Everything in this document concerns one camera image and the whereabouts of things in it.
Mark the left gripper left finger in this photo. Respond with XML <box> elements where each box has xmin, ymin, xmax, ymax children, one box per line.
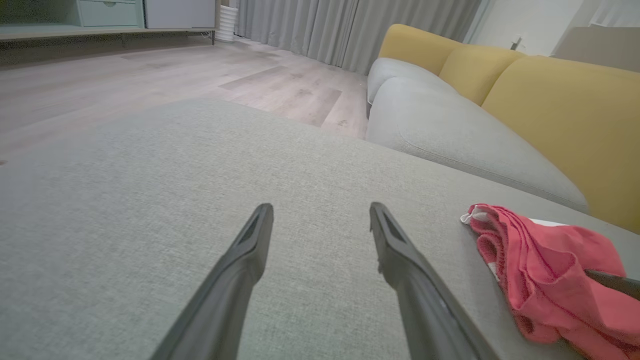
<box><xmin>150</xmin><ymin>203</ymin><xmax>275</xmax><ymax>360</ymax></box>

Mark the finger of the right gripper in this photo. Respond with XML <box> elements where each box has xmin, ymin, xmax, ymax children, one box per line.
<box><xmin>584</xmin><ymin>269</ymin><xmax>640</xmax><ymax>302</ymax></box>

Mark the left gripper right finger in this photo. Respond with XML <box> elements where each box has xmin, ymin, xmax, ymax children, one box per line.
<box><xmin>369</xmin><ymin>201</ymin><xmax>501</xmax><ymax>360</ymax></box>

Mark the red white jersey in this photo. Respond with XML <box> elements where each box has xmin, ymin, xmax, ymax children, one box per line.
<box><xmin>460</xmin><ymin>202</ymin><xmax>640</xmax><ymax>360</ymax></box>

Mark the large grey sofa seat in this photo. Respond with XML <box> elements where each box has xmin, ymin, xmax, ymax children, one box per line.
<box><xmin>0</xmin><ymin>97</ymin><xmax>640</xmax><ymax>360</ymax></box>

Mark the yellow sofa back cushion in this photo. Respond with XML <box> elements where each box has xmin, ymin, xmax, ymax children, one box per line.
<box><xmin>378</xmin><ymin>24</ymin><xmax>463</xmax><ymax>77</ymax></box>
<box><xmin>439</xmin><ymin>44</ymin><xmax>526</xmax><ymax>107</ymax></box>
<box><xmin>481</xmin><ymin>55</ymin><xmax>640</xmax><ymax>236</ymax></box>

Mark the beige upholstered panel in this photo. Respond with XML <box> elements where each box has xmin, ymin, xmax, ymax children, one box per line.
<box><xmin>552</xmin><ymin>26</ymin><xmax>640</xmax><ymax>73</ymax></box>

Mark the white ribbed cylinder appliance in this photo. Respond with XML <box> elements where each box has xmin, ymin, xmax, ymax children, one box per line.
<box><xmin>215</xmin><ymin>4</ymin><xmax>240</xmax><ymax>43</ymax></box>

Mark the grey pleated curtain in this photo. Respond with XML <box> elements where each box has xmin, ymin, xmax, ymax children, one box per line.
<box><xmin>235</xmin><ymin>0</ymin><xmax>483</xmax><ymax>76</ymax></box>

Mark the pale green low cabinet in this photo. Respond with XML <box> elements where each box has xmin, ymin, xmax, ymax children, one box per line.
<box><xmin>0</xmin><ymin>0</ymin><xmax>217</xmax><ymax>47</ymax></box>

